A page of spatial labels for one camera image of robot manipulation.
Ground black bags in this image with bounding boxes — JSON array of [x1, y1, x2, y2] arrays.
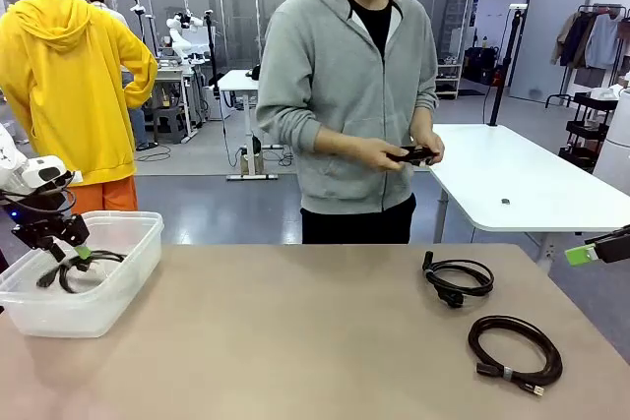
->
[[463, 45, 504, 87]]

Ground person's left forearm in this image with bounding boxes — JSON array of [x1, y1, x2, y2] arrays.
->
[[411, 104, 437, 139]]

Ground black utility cart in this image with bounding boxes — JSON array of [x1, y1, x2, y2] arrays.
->
[[558, 91, 620, 173]]

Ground grey background workbench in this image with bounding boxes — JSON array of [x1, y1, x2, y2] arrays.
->
[[155, 58, 201, 144]]

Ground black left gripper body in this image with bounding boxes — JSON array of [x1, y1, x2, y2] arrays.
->
[[7, 191, 75, 250]]

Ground grey step stool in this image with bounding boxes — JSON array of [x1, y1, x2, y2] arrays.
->
[[151, 104, 189, 146]]

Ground thick black braided USB cable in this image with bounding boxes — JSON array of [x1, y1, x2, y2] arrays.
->
[[467, 315, 564, 399]]

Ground black power cable with plug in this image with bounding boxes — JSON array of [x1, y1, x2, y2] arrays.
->
[[36, 251, 128, 294], [421, 250, 495, 310]]

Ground white partition board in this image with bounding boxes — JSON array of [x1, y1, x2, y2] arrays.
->
[[509, 0, 596, 104]]

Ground orange shorts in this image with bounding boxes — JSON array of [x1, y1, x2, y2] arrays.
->
[[68, 176, 140, 214]]

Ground person's left hand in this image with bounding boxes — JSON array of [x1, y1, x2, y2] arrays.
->
[[411, 128, 446, 168]]

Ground person in grey hoodie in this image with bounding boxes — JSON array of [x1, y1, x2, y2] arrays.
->
[[255, 0, 439, 245]]

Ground white table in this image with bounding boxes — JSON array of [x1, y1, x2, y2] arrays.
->
[[425, 123, 630, 273]]

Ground beige hanging jacket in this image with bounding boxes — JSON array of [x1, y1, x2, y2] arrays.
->
[[550, 14, 580, 67]]

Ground wooden shoe rack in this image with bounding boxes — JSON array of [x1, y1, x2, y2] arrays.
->
[[435, 63, 464, 100]]

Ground dark navy hanging jacket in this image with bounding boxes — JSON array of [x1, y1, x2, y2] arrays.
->
[[560, 11, 599, 70]]

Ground white box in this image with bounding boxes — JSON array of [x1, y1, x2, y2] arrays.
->
[[589, 85, 625, 101]]

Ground black pole with white top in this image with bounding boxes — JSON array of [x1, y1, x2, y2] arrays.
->
[[486, 3, 529, 127]]

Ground person's right forearm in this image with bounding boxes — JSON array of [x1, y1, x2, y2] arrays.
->
[[314, 124, 365, 156]]

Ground clear plastic storage container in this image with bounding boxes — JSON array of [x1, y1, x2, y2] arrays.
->
[[0, 210, 165, 339]]

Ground thin black USB cable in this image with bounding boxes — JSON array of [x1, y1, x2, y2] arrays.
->
[[386, 145, 437, 168]]

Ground black camera stand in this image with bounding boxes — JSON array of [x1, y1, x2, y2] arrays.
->
[[203, 9, 221, 99], [130, 0, 159, 58]]

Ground black clothes rack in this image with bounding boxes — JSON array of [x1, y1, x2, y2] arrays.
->
[[544, 4, 630, 109]]

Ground yellow hoodie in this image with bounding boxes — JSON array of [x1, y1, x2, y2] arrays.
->
[[0, 0, 159, 188]]

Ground white background desk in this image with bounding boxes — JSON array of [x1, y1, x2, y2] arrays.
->
[[216, 69, 282, 182]]

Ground light blue hanging shirt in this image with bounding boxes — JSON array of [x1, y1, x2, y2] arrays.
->
[[585, 14, 621, 70]]

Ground white cylindrical appliance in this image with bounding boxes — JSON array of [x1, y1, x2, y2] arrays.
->
[[593, 89, 630, 183]]

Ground person's right hand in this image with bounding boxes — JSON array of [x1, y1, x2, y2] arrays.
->
[[358, 138, 410, 173]]

